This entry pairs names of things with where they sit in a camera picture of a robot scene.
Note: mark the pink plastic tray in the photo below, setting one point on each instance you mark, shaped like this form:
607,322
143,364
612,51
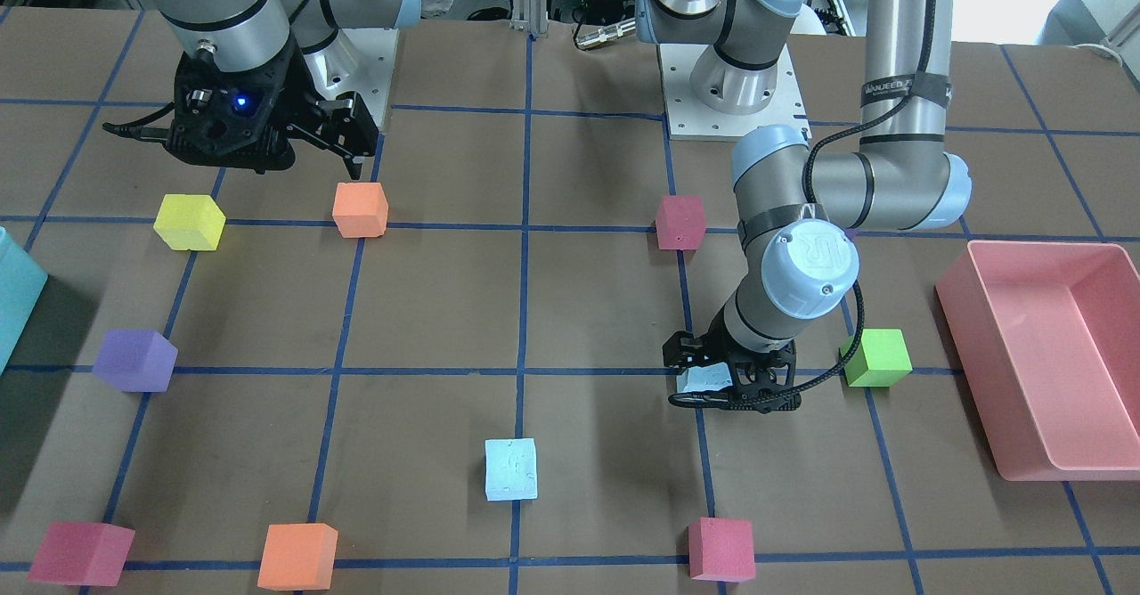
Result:
1048,336

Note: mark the pink block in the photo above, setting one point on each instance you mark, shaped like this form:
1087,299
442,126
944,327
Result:
81,554
721,550
680,223

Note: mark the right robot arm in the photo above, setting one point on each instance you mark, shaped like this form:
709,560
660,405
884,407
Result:
246,34

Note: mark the orange block far side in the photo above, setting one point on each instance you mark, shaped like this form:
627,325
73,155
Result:
298,557

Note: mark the cyan plastic tray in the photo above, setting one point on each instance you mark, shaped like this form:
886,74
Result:
22,282

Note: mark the pink block far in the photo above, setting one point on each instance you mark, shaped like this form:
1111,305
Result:
81,554
721,550

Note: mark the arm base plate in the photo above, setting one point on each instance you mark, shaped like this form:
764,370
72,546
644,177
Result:
701,110
365,61

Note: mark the light blue block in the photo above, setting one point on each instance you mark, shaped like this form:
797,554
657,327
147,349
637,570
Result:
710,378
510,469

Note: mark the green foam block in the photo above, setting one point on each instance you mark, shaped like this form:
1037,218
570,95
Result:
881,360

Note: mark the orange block near robot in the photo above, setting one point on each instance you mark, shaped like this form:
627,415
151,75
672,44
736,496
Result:
360,210

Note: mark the yellow foam block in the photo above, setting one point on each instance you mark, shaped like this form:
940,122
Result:
190,222

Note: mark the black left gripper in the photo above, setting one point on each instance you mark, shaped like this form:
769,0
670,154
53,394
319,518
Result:
693,351

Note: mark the pink block near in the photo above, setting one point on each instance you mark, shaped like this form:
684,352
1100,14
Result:
680,223

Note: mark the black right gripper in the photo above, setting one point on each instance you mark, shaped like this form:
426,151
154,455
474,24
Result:
287,103

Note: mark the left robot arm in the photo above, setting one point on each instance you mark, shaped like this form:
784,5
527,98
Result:
797,200

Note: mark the purple block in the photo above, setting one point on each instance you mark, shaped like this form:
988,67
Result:
135,360

